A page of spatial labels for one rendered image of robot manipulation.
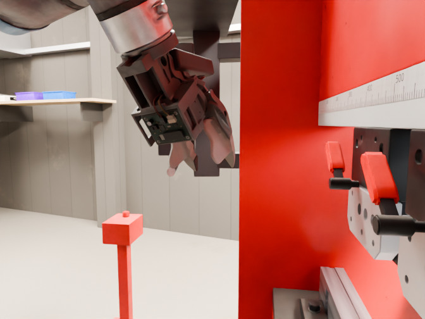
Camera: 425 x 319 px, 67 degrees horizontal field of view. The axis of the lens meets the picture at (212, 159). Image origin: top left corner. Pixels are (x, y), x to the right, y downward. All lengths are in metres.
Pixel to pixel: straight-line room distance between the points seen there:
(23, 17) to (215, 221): 3.54
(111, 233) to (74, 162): 3.06
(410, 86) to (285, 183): 0.58
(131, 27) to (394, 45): 0.29
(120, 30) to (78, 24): 4.52
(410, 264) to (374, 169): 0.09
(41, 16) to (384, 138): 0.42
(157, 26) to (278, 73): 0.57
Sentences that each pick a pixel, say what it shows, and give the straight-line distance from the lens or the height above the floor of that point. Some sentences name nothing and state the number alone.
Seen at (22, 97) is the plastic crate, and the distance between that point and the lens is 4.69.
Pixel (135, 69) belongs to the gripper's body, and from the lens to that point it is 0.37.
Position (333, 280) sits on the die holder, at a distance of 0.87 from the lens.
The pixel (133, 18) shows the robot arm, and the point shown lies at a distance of 0.37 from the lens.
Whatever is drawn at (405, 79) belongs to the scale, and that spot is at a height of 1.39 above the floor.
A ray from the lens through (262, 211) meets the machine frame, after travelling 0.93.
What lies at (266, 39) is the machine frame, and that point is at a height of 1.57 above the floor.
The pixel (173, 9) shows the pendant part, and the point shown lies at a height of 1.75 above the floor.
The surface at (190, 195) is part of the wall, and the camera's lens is 3.88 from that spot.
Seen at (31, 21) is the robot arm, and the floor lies 1.46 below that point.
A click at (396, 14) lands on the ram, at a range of 0.45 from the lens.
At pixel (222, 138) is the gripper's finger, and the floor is 1.32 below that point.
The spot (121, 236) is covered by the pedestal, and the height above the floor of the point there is 0.73.
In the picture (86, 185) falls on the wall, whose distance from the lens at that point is 4.78.
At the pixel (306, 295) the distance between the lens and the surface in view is 0.99.
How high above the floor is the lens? 1.35
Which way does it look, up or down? 6 degrees down
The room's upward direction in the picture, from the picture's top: straight up
